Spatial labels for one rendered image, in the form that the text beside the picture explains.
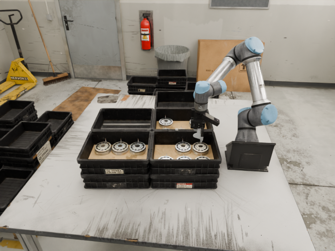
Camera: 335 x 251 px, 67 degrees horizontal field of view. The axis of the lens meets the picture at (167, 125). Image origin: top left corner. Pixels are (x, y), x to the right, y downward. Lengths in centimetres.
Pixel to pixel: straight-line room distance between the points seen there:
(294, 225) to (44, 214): 132
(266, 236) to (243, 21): 359
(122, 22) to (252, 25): 212
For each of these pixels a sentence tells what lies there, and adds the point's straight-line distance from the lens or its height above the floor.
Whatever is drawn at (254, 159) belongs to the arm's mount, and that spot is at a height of 80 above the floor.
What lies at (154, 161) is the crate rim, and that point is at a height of 92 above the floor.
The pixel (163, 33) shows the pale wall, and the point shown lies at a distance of 449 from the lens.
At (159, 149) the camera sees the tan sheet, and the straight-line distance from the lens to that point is 162.
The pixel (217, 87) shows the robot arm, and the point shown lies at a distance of 140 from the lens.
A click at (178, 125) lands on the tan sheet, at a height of 83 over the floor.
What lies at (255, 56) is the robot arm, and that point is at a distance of 163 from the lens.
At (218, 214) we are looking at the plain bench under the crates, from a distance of 145.
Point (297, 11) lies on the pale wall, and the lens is 465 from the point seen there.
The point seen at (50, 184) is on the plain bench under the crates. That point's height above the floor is 70.
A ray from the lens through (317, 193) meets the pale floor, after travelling 284.
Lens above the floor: 183
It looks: 33 degrees down
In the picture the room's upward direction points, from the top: straight up
